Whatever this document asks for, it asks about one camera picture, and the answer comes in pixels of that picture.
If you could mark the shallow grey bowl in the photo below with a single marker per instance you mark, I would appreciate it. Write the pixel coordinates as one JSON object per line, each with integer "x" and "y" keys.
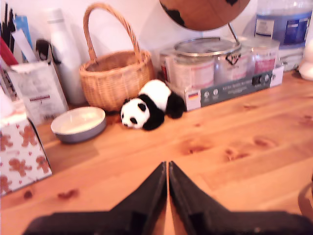
{"x": 78, "y": 134}

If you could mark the white insulated bottle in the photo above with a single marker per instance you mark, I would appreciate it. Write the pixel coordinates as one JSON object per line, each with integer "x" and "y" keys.
{"x": 68, "y": 68}

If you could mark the tin can with black logo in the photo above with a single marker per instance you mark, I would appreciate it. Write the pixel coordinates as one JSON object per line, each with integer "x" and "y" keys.
{"x": 232, "y": 66}

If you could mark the red flat package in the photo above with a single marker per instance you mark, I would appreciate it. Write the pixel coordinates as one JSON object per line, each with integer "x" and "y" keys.
{"x": 7, "y": 54}

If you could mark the small white round camera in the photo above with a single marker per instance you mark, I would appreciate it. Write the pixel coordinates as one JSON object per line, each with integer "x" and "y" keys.
{"x": 308, "y": 66}

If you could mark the large clear water bottle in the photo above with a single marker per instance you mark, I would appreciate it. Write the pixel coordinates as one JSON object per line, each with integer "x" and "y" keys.
{"x": 283, "y": 29}

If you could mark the gingerbread print tissue box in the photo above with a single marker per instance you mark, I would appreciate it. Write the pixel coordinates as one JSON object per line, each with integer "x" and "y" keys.
{"x": 22, "y": 151}

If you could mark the tin can with pink label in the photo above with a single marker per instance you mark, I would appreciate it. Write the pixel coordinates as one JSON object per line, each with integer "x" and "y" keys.
{"x": 193, "y": 73}

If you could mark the cork globe on metal stand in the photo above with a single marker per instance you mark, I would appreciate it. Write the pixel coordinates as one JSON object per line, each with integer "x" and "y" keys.
{"x": 207, "y": 14}

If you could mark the panda plush toy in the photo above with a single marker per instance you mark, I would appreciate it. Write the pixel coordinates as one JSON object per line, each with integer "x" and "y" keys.
{"x": 156, "y": 95}

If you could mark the blue and white pen pack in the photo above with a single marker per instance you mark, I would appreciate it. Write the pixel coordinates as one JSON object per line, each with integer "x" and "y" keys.
{"x": 23, "y": 41}

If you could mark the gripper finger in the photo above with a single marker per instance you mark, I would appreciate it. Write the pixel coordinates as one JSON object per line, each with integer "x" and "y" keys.
{"x": 146, "y": 208}
{"x": 193, "y": 208}

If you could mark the tin can with red label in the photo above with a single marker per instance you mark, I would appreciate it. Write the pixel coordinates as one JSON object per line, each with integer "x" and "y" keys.
{"x": 265, "y": 61}

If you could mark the white printed paper carton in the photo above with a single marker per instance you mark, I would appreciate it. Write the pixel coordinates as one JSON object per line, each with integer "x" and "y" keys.
{"x": 39, "y": 93}

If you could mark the black clip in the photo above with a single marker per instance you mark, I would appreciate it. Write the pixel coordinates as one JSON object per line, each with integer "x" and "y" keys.
{"x": 45, "y": 50}

